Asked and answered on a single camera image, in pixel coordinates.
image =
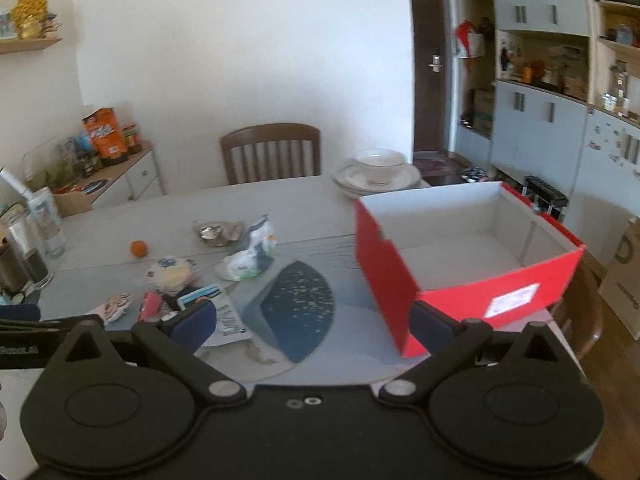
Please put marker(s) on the red hanging bag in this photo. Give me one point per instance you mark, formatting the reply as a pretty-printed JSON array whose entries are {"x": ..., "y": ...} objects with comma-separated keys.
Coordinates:
[{"x": 467, "y": 40}]

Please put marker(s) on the white sideboard cabinet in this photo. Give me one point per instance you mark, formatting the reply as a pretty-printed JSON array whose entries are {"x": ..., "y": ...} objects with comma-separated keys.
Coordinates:
[{"x": 140, "y": 180}]

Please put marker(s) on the yellow ornament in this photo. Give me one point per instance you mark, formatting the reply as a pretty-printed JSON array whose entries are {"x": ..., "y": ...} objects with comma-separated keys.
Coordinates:
[{"x": 30, "y": 15}]

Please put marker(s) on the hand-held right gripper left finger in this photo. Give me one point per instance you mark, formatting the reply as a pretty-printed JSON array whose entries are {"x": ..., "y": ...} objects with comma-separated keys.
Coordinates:
[{"x": 196, "y": 321}]

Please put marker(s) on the clear glass container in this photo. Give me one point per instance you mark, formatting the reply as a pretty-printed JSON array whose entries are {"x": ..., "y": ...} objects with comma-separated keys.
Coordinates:
[{"x": 40, "y": 162}]

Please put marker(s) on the white bowl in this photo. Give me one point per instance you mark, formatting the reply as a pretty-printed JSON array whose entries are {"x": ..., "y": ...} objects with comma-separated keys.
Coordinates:
[{"x": 380, "y": 162}]

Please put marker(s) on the patterned rug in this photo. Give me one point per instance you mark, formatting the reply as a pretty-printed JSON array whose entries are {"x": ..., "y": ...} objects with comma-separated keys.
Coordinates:
[{"x": 435, "y": 165}]

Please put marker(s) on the cartoon doll figure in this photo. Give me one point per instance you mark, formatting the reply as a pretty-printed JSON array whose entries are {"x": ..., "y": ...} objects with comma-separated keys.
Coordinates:
[{"x": 117, "y": 305}]

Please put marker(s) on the orange snack bag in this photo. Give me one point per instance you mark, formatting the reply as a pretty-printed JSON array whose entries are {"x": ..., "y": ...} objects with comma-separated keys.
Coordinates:
[{"x": 106, "y": 135}]

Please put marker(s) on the wooden wall shelf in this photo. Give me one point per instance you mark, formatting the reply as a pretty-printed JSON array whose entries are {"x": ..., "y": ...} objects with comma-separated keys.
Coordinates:
[{"x": 30, "y": 45}]

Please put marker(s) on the red binder clip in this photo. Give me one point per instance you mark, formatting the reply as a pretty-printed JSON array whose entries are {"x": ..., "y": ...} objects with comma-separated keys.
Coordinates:
[{"x": 150, "y": 306}]

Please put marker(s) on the orange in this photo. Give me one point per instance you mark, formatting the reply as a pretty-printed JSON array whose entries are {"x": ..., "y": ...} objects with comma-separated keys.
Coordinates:
[{"x": 138, "y": 248}]

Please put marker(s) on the orange canister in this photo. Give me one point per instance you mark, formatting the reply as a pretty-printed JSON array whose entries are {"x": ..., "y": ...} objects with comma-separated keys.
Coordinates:
[{"x": 533, "y": 72}]

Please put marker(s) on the brown paper bag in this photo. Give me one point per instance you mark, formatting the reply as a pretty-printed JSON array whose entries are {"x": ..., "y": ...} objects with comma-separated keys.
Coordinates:
[{"x": 622, "y": 280}]

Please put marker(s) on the pair of dark shoes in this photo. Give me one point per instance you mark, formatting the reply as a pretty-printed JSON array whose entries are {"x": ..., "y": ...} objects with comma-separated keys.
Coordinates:
[{"x": 475, "y": 174}]

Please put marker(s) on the printed cup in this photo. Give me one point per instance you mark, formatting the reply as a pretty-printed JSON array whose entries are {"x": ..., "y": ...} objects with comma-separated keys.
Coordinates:
[{"x": 46, "y": 220}]

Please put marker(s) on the grey wall cabinet unit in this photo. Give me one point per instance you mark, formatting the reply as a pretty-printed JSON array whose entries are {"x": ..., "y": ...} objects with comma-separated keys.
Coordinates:
[{"x": 530, "y": 110}]

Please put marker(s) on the small brown cardboard box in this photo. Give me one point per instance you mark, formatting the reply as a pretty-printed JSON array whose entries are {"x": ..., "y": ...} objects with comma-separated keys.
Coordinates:
[{"x": 75, "y": 201}]

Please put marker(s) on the wooden chair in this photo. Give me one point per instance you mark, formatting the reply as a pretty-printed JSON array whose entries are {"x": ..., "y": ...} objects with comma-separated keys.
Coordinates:
[{"x": 270, "y": 152}]

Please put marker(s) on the silver foil snack packet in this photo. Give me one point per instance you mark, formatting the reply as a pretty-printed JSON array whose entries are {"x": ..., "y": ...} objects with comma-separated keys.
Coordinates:
[{"x": 220, "y": 232}]

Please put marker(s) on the glass jar dark contents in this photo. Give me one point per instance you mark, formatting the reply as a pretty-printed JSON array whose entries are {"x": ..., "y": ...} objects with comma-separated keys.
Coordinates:
[{"x": 20, "y": 255}]

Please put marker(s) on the clear bread packet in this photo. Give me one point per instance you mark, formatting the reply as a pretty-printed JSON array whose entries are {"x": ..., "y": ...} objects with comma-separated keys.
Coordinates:
[{"x": 172, "y": 271}]

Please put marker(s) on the white patterned desktop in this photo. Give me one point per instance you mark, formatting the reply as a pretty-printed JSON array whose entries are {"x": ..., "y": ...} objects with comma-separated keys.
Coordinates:
[{"x": 200, "y": 200}]

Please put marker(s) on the black round dish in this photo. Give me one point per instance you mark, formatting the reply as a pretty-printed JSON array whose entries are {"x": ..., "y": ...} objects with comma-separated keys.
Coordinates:
[{"x": 94, "y": 185}]

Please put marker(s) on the black rack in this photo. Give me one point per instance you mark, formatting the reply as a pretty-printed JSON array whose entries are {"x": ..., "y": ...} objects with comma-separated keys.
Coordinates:
[{"x": 545, "y": 196}]

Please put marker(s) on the white plate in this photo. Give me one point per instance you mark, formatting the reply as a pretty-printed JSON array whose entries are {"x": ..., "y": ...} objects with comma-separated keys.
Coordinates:
[
  {"x": 410, "y": 176},
  {"x": 350, "y": 191}
]

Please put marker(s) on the grey white tissue pack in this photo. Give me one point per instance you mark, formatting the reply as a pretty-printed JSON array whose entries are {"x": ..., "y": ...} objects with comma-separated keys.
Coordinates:
[{"x": 250, "y": 255}]

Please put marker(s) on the white paper roll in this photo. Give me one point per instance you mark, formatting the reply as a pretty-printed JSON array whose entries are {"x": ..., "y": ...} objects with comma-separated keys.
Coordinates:
[{"x": 12, "y": 180}]

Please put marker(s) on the red cardboard box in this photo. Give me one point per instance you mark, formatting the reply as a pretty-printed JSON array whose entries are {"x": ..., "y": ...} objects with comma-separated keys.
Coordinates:
[{"x": 390, "y": 270}]

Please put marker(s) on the cardboard carton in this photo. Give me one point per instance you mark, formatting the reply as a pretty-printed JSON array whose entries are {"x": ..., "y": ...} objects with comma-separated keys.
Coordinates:
[{"x": 483, "y": 110}]

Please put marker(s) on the brown door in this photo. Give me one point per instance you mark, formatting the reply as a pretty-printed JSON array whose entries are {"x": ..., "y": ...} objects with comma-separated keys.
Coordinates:
[{"x": 425, "y": 20}]

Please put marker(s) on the glass jar red lid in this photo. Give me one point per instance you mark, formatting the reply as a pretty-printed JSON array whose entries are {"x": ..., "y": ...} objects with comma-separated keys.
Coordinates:
[{"x": 132, "y": 139}]

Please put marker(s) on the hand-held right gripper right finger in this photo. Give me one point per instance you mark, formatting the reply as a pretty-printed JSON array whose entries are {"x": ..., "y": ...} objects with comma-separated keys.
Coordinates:
[{"x": 429, "y": 327}]

